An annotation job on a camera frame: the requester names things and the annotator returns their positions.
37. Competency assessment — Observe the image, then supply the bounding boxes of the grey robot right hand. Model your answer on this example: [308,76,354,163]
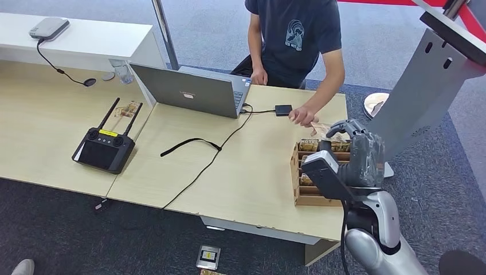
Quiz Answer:
[326,119,386,190]

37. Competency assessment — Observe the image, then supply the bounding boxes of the person's right hand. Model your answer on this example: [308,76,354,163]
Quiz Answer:
[250,67,269,87]

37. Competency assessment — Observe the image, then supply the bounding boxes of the person's left hand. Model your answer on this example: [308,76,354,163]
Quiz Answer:
[288,105,320,128]

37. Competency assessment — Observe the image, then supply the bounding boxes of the person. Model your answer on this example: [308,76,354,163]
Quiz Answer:
[229,0,346,128]

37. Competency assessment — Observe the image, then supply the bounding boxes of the wooden card holder box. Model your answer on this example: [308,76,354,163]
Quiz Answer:
[290,138,352,208]

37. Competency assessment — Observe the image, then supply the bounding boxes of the grey laptop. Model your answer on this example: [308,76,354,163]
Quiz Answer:
[129,62,252,120]

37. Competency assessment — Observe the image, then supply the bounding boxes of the grey kiosk stand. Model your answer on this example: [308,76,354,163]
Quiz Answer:
[366,0,486,179]

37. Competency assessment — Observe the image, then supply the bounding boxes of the metal pole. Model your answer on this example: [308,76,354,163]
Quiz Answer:
[151,0,181,72]

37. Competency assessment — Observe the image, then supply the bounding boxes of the white desk underframe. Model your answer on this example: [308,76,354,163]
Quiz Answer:
[200,216,343,267]

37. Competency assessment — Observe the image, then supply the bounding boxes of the black round object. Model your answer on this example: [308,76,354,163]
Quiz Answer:
[439,250,486,275]

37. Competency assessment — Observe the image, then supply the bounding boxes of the white side desk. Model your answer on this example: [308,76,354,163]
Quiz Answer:
[0,12,168,73]

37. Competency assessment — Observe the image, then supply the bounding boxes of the black remote controller with antennas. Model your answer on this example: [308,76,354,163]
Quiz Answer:
[72,97,144,175]

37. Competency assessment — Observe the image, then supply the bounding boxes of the grey router box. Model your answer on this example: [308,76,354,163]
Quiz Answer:
[29,17,70,41]

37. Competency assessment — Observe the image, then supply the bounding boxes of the grey shoe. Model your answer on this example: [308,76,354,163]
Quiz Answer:
[10,259,35,275]

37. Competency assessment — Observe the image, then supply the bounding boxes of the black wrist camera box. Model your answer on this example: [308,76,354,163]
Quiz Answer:
[301,150,356,202]

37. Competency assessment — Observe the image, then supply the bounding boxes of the round silver base plate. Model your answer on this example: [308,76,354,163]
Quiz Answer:
[363,92,390,121]

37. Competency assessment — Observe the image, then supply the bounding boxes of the long black laptop cable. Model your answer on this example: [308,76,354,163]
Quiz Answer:
[161,103,254,210]

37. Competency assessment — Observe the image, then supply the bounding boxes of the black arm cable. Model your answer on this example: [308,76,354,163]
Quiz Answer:
[340,199,351,275]

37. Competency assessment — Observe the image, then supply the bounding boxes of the black lanyard strap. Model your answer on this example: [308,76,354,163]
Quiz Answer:
[160,138,222,158]

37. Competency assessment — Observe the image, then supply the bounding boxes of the black router cable with puck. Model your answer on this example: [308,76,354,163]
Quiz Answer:
[36,39,97,88]

